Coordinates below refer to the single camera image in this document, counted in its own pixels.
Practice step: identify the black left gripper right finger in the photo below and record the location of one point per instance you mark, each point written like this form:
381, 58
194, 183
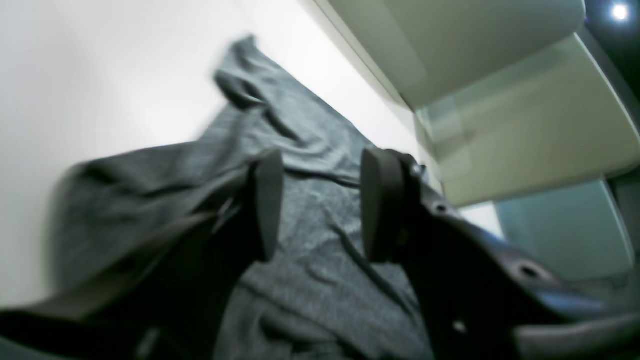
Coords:
480, 298

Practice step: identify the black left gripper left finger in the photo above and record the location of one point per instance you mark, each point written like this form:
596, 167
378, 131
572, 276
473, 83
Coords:
171, 304

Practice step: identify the grey t-shirt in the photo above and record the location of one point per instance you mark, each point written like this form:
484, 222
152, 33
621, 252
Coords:
318, 298

